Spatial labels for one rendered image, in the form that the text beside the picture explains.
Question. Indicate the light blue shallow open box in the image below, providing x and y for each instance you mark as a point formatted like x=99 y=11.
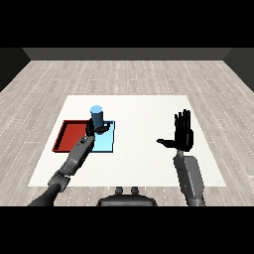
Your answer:
x=103 y=140

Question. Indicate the red shallow open box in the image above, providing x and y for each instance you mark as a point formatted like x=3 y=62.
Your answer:
x=70 y=136

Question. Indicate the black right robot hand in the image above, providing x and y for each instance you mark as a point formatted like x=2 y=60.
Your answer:
x=184 y=136

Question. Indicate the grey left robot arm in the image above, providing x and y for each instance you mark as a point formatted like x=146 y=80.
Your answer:
x=75 y=158

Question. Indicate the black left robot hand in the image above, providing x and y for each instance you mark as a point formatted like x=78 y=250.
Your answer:
x=90 y=129

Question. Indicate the blue can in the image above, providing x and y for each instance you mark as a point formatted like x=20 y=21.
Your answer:
x=97 y=119

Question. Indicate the dark grey robot body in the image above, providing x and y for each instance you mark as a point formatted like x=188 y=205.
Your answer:
x=127 y=199

